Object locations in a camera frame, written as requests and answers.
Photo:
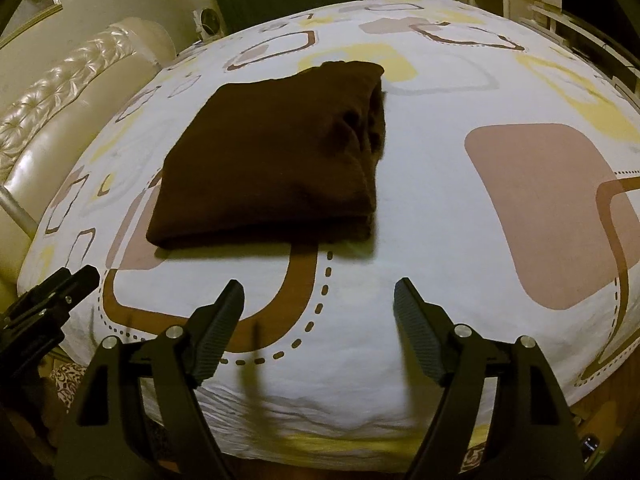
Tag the brown plaid sweater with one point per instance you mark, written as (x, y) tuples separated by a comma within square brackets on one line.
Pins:
[(270, 160)]

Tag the cream framed wall panel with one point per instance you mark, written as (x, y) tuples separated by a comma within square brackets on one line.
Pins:
[(27, 25)]

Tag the white television cabinet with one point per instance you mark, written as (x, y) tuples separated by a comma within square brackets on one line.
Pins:
[(575, 35)]

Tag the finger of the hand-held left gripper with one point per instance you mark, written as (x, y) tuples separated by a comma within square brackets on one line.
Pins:
[(45, 285), (75, 285)]

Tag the bed with printed sheet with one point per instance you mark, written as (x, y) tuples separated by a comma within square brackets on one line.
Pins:
[(425, 210)]

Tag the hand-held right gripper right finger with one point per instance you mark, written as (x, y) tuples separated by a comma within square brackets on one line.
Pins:
[(422, 332)]

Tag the cream tufted headboard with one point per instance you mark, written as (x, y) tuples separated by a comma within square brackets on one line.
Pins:
[(75, 110)]

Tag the silver metal pole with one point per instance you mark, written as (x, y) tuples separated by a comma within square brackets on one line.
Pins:
[(17, 210)]

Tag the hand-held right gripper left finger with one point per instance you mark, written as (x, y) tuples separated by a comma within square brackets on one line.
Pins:
[(217, 332)]

